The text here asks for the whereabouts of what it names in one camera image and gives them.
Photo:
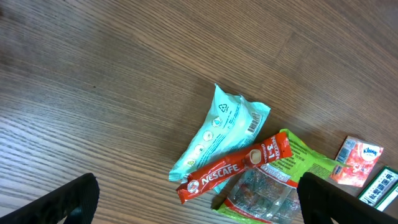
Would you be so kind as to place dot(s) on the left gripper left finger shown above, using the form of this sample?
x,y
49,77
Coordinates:
x,y
75,203

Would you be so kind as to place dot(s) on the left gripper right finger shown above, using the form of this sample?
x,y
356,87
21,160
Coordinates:
x,y
322,202

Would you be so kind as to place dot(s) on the green candy bag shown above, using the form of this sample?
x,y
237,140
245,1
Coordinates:
x,y
268,194

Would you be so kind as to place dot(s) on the small orange white packet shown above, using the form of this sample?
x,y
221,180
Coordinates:
x,y
358,158

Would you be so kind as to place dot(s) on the green white boxed item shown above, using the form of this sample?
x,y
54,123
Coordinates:
x,y
382,190

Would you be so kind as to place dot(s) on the red snack bar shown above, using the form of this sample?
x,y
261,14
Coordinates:
x,y
209,176

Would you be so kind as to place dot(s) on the light blue white packet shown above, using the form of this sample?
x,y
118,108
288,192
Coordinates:
x,y
231,124

